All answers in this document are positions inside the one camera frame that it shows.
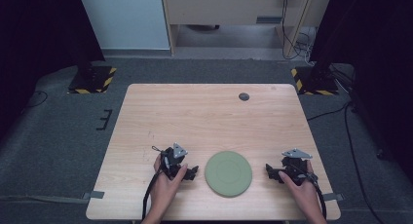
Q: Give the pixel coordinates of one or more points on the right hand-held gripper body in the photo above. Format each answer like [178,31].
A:
[297,167]

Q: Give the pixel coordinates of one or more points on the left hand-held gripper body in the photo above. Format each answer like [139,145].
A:
[173,157]

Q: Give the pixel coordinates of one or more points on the green round plate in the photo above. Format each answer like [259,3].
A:
[228,174]

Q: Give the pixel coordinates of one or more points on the person's left hand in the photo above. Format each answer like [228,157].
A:
[165,191]

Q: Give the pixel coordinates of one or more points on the person's right hand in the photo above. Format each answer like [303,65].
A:
[307,196]

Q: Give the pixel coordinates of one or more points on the grey tape strip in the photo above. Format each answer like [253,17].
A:
[333,196]
[94,194]

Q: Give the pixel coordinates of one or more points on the dark round table grommet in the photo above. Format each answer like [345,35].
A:
[244,96]

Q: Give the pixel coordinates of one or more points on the black stand hazard-striped base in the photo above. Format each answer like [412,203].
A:
[313,82]
[92,80]

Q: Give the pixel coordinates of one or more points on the black curtain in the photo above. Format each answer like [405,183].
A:
[35,39]
[380,55]

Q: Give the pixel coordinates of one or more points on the white panel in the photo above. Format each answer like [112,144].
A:
[125,19]

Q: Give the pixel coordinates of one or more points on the light wooden desk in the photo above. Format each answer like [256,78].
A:
[224,8]

